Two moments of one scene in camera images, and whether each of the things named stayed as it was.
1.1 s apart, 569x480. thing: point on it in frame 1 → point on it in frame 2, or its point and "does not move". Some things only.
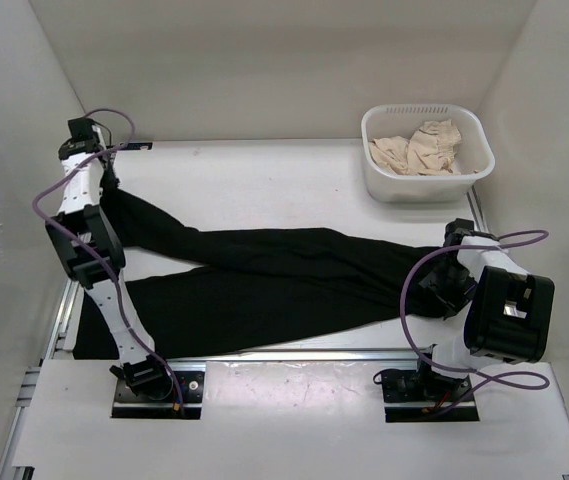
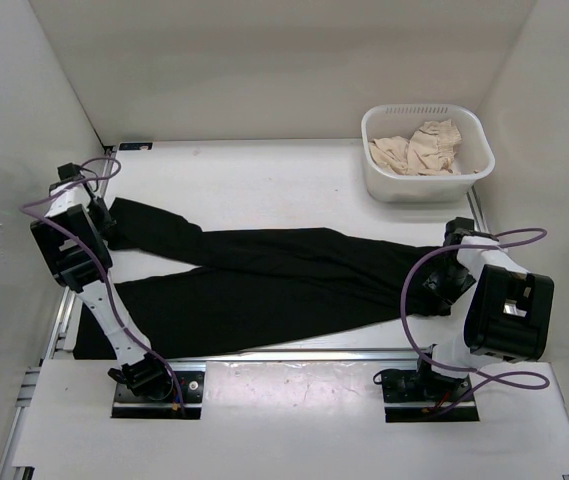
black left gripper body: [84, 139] → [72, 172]
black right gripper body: [451, 282] does not move
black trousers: [228, 287] does not move
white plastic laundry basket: [403, 121] does not move
